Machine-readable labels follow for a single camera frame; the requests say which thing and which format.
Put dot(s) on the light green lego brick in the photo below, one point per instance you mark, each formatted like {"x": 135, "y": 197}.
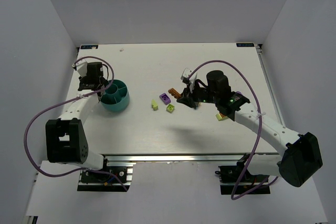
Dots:
{"x": 154, "y": 105}

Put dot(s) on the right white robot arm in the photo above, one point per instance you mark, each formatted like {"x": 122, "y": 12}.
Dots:
{"x": 298, "y": 155}

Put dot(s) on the purple hollow lego brick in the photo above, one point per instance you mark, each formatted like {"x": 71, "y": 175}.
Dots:
{"x": 165, "y": 98}

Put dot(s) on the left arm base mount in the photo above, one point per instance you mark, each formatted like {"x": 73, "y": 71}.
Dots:
{"x": 115, "y": 176}

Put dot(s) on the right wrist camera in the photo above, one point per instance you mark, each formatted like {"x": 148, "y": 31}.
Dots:
{"x": 189, "y": 78}

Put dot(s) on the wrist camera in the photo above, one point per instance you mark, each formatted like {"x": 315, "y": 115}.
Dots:
{"x": 80, "y": 67}
{"x": 189, "y": 78}

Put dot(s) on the right blue corner label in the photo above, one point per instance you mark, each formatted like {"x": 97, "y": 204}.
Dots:
{"x": 245, "y": 44}

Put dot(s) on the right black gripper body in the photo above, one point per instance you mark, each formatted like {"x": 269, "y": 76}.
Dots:
{"x": 191, "y": 95}

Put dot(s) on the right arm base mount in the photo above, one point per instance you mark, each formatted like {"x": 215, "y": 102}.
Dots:
{"x": 228, "y": 175}

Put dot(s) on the lime green hollow lego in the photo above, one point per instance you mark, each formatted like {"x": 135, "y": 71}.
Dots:
{"x": 170, "y": 108}

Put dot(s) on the left blue corner label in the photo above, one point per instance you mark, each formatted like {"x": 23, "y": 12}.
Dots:
{"x": 88, "y": 47}

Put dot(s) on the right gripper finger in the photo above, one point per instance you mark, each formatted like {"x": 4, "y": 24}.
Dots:
{"x": 187, "y": 101}
{"x": 185, "y": 93}

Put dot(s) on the aluminium table rail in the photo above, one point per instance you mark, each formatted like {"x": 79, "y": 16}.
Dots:
{"x": 174, "y": 158}

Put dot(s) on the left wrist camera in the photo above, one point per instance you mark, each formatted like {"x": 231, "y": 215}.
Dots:
{"x": 80, "y": 67}

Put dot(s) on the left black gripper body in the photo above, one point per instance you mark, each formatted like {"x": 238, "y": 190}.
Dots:
{"x": 87, "y": 85}

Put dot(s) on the blue corner label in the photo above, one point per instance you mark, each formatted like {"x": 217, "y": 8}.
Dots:
{"x": 88, "y": 47}
{"x": 245, "y": 44}

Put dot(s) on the pale yellow-green lego brick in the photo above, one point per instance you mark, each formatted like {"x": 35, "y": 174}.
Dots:
{"x": 219, "y": 118}

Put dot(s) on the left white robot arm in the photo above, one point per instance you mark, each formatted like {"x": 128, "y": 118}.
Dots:
{"x": 66, "y": 141}

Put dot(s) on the brown orange lego brick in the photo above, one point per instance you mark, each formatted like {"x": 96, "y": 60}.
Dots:
{"x": 174, "y": 93}

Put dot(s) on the teal divided round container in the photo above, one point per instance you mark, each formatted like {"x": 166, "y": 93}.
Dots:
{"x": 116, "y": 98}

